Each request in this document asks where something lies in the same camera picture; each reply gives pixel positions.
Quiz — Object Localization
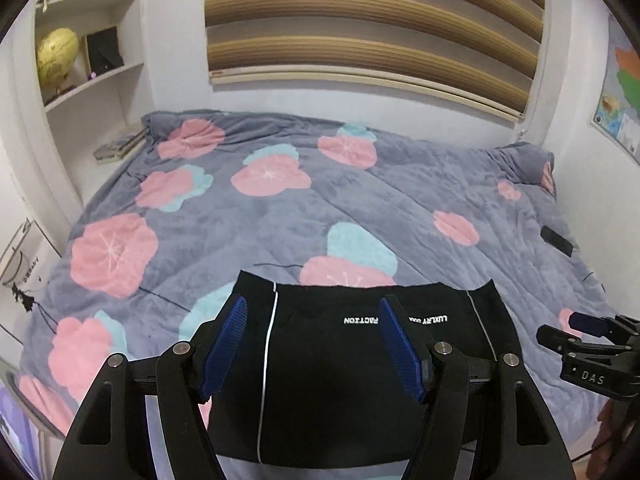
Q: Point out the brown striped window blind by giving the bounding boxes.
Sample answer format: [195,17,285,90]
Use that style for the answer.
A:
[204,0,547,123]

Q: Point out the black pants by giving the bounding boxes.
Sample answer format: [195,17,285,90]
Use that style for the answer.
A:
[202,269,523,466]

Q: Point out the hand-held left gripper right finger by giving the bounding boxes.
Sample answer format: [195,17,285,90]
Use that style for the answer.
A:
[378,295,576,480]

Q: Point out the black line wall sticker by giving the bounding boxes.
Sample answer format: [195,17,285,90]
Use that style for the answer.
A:
[0,217,49,317]

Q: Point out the grey floral blanket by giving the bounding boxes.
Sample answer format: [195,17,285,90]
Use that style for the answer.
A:
[17,110,617,480]

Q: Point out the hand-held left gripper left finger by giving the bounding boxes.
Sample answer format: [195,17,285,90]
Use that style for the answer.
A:
[52,294,249,480]

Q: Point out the wall map poster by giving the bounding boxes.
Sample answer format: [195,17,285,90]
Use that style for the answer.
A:
[592,12,640,167]

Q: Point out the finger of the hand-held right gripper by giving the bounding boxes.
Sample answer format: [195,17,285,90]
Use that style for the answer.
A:
[569,311,640,350]
[536,324,640,402]

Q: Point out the purple printed board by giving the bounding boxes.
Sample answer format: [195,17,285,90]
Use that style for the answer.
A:
[0,375,51,480]

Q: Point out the white wall shelf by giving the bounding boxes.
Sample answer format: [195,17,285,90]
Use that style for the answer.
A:
[32,0,148,113]

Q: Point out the black cable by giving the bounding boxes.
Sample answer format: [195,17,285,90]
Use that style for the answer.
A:
[570,402,640,464]

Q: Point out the black picture frame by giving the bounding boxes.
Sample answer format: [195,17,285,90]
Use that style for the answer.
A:
[81,26,125,79]

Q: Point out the stack of books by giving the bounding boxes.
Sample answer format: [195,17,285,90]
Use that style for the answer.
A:
[94,127,151,164]

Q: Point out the yellow globe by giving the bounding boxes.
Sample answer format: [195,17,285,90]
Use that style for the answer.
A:
[36,27,81,97]

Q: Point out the black phone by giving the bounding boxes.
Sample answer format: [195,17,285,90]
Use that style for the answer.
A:
[541,226,575,259]

